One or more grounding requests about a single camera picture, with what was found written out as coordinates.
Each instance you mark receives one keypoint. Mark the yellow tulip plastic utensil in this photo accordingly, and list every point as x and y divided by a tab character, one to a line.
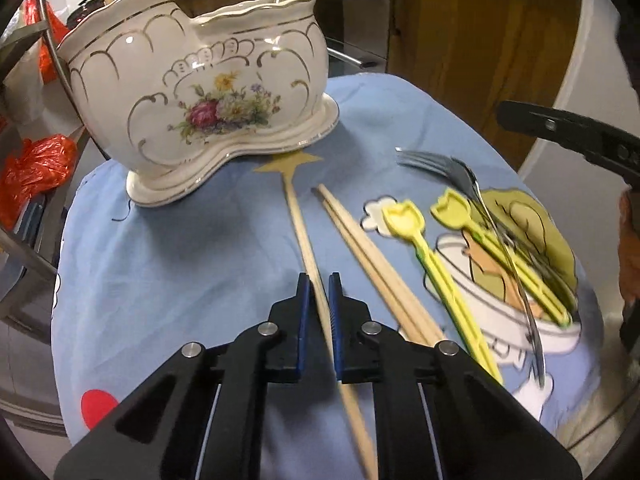
435	270
500	255

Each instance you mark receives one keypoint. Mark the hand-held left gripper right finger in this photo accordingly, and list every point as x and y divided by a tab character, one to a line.
337	320

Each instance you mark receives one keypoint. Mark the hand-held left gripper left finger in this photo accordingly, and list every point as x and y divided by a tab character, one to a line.
303	320

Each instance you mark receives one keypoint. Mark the metal fork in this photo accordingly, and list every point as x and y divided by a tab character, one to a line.
462	170
547	272

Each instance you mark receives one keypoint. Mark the wooden cabinet door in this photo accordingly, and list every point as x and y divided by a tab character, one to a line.
475	50

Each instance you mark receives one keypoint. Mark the blue cartoon printed cloth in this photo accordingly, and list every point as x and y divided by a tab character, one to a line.
200	260

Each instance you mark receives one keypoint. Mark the floral white ceramic utensil holder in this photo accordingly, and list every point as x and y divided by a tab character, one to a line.
200	85

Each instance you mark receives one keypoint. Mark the red plastic bag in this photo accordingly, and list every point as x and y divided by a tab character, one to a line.
47	55
35	170

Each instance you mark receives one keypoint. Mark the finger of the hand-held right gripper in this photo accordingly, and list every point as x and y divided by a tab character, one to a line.
565	127

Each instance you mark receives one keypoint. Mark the metal rack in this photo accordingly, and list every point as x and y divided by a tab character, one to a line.
20	255

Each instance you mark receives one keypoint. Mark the person's right hand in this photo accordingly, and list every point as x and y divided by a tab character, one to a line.
631	250

